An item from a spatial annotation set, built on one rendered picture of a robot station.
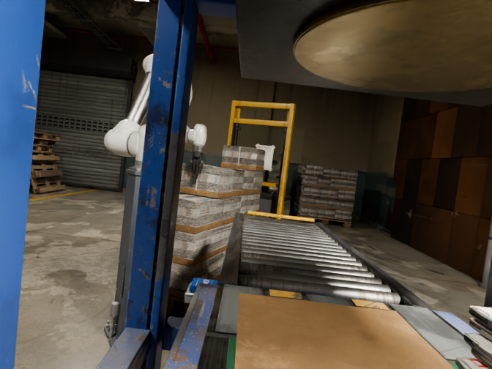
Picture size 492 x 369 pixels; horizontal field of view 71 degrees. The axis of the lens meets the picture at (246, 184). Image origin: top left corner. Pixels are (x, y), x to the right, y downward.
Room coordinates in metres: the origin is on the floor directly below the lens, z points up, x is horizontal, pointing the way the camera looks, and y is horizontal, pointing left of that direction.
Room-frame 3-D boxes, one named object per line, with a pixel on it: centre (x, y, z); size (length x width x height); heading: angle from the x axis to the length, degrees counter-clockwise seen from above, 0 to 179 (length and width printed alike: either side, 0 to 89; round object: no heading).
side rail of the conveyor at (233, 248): (1.54, 0.02, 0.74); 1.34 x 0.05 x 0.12; 0
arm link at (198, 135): (2.65, 0.40, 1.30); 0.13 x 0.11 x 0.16; 68
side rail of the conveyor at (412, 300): (1.54, -0.49, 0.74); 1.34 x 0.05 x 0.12; 0
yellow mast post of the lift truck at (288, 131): (3.93, -0.40, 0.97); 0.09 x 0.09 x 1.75; 71
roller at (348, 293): (0.95, -0.23, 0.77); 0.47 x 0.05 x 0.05; 90
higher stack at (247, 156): (3.63, 0.05, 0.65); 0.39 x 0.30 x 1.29; 71
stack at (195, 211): (2.94, 0.29, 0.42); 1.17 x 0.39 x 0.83; 161
